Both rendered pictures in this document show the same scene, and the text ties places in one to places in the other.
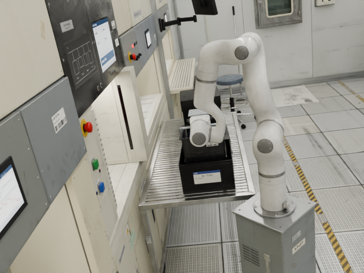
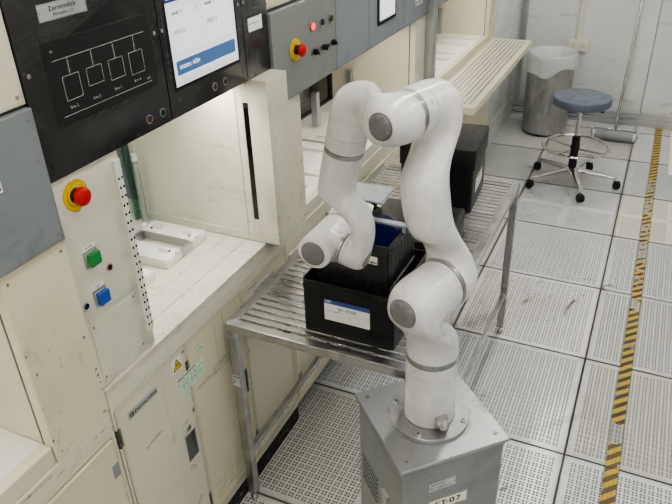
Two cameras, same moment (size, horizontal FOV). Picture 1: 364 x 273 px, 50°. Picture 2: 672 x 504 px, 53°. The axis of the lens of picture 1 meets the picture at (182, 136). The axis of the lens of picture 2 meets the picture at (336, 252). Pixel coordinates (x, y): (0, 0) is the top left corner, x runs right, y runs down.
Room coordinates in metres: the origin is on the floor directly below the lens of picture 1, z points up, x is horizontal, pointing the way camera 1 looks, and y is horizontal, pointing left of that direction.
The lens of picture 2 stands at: (0.33, -0.58, 1.93)
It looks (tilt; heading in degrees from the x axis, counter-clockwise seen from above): 30 degrees down; 19
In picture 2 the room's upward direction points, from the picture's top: 2 degrees counter-clockwise
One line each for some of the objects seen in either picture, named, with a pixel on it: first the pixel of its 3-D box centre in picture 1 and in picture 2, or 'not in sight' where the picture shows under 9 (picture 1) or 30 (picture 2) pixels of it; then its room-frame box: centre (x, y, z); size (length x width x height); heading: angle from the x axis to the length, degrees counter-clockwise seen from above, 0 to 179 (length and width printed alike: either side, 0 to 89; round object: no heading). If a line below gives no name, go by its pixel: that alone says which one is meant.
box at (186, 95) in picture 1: (201, 109); (444, 164); (2.79, -0.17, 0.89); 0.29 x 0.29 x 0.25; 87
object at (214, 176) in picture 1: (207, 165); (366, 289); (1.91, -0.11, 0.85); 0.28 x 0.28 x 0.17; 83
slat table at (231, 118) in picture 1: (205, 197); (395, 328); (2.37, -0.09, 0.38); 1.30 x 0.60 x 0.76; 174
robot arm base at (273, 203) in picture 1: (272, 189); (430, 385); (1.55, -0.37, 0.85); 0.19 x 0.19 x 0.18
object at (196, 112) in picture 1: (203, 139); (366, 243); (1.92, -0.11, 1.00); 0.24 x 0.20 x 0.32; 83
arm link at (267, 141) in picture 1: (268, 150); (425, 318); (1.52, -0.36, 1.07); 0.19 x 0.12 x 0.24; 157
